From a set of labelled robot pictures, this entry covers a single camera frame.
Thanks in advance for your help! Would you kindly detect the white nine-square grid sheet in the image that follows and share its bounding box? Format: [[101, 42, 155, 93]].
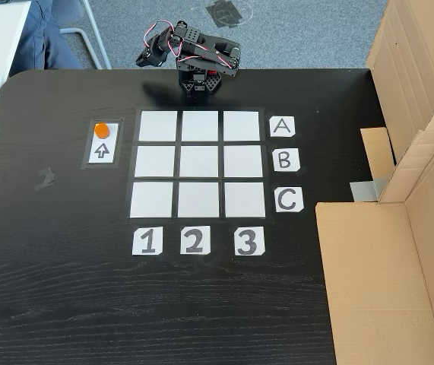
[[125, 106, 274, 221]]

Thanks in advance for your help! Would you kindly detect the black floor tape patch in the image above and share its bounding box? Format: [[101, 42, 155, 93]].
[[205, 0, 245, 28]]

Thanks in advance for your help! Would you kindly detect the person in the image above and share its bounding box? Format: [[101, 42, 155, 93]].
[[9, 0, 83, 77]]

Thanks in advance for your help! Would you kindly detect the white arrow paper sheet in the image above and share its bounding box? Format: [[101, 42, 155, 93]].
[[87, 122, 119, 164]]

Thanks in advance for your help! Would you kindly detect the paper sheet letter A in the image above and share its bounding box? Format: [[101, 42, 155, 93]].
[[269, 116, 296, 138]]

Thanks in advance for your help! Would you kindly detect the clear tape scrap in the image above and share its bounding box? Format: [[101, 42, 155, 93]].
[[33, 167, 56, 191]]

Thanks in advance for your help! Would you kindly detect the paper sheet letter B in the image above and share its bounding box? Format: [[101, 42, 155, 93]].
[[272, 148, 301, 173]]

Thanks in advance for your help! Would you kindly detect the paper sheet number 1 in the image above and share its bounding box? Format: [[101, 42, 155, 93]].
[[131, 227, 163, 256]]

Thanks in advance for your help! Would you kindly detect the paper sheet number 2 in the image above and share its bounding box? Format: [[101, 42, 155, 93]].
[[179, 225, 211, 255]]

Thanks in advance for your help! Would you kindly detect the paper sheet letter C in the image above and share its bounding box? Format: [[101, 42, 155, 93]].
[[274, 186, 304, 213]]

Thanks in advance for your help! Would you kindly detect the paper sheet number 3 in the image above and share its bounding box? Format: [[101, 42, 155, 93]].
[[234, 226, 266, 256]]

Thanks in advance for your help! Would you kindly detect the red white servo wire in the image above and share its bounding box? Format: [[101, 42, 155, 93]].
[[143, 21, 182, 62]]

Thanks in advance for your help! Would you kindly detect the chair with white frame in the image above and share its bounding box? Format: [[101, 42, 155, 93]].
[[51, 0, 112, 70]]

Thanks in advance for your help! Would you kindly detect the brown cardboard box wall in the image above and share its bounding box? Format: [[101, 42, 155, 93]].
[[315, 129, 434, 365], [360, 0, 434, 205]]

